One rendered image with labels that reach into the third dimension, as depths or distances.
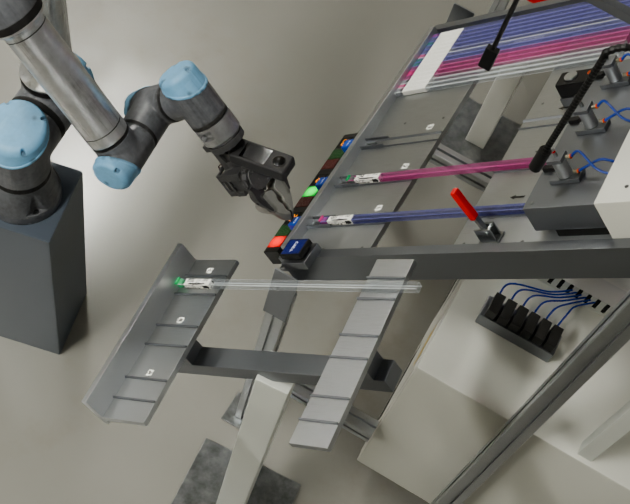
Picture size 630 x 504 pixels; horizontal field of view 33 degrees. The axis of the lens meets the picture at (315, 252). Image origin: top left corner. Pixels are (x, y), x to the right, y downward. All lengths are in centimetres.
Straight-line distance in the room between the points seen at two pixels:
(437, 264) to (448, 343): 37
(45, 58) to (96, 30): 141
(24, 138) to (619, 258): 107
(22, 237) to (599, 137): 113
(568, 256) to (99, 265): 147
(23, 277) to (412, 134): 88
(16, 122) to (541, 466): 119
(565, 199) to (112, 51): 183
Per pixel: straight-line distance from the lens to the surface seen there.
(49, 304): 239
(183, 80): 186
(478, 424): 210
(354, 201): 198
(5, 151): 200
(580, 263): 158
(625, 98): 171
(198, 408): 259
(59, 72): 178
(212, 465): 253
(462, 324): 209
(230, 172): 196
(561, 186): 160
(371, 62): 322
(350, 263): 184
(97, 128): 184
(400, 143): 205
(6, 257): 227
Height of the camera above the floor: 241
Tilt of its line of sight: 59 degrees down
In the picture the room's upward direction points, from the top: 19 degrees clockwise
